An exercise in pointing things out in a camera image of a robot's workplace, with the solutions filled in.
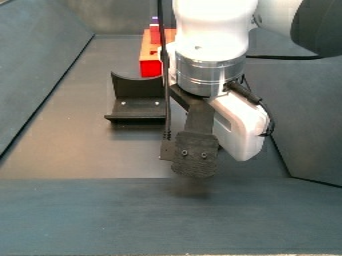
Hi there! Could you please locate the red rectangular peg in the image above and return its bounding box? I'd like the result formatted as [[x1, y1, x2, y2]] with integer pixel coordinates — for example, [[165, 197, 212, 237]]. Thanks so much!
[[149, 23, 160, 44]]

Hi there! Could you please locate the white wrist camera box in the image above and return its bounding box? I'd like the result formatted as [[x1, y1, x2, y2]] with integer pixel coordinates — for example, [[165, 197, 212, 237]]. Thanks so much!
[[208, 92, 269, 161]]

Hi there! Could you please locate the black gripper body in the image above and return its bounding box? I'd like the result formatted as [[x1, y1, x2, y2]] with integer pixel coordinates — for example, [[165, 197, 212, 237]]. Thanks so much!
[[169, 85, 215, 134]]

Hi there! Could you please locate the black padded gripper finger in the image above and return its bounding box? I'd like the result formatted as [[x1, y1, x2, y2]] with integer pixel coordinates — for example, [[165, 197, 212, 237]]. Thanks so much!
[[158, 131, 219, 178]]

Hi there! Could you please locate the purple square peg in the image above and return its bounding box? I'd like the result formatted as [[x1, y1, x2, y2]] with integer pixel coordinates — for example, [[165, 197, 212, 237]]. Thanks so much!
[[150, 16, 158, 24]]

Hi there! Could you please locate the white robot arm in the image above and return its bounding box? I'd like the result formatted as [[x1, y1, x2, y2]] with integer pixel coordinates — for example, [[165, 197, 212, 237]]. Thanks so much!
[[161, 0, 257, 178]]

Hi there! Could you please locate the black cable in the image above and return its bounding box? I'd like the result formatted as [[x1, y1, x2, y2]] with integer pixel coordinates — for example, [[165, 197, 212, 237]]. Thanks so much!
[[156, 0, 173, 141]]

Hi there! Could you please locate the red peg board base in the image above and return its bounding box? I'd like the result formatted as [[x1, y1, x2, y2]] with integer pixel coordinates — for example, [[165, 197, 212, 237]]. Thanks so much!
[[138, 28, 161, 77]]

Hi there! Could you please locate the black curved cradle fixture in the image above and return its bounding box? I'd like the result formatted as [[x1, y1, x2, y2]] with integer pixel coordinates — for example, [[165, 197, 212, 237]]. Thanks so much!
[[104, 73, 165, 122]]

